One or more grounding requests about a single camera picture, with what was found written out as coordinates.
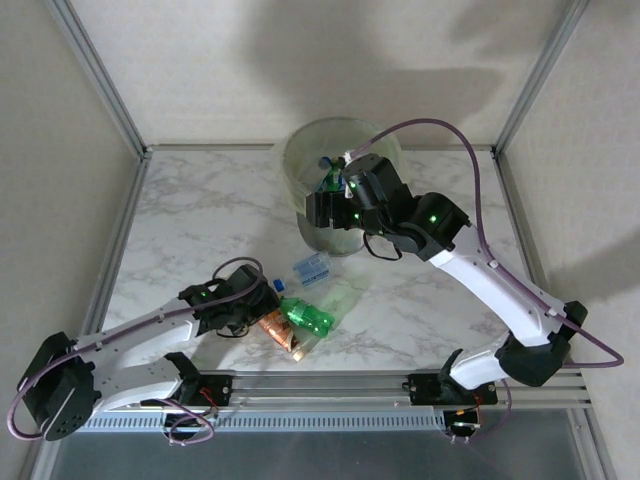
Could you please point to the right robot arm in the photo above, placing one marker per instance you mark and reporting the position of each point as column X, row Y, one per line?
column 480, row 285

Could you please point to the clear bottle light blue label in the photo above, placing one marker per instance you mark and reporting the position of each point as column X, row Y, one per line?
column 312, row 268

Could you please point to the grey metal panel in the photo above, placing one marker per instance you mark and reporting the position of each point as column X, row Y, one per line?
column 320, row 460

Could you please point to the aluminium table side rail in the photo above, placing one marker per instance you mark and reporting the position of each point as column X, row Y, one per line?
column 129, row 205
column 537, row 265

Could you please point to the green translucent bin liner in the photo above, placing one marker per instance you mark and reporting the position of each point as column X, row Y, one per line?
column 300, row 150

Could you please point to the aluminium frame cross bar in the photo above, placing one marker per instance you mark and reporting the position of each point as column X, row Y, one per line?
column 200, row 147

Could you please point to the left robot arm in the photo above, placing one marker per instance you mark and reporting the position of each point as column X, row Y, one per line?
column 150, row 330

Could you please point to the small circuit board green LED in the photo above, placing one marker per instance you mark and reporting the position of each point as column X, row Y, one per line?
column 202, row 421
column 462, row 425

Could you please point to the green bottle yellow cap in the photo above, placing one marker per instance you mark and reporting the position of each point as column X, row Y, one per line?
column 305, row 317
column 334, row 179

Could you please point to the translucent green bin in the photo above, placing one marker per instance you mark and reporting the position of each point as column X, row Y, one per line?
column 330, row 245

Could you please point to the aluminium frame post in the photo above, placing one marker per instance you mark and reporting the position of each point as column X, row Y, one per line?
column 539, row 75
column 102, row 75

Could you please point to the aluminium mounting rail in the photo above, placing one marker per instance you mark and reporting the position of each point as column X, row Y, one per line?
column 320, row 387

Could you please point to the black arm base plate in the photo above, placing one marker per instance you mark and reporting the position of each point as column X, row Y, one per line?
column 220, row 385
column 422, row 387

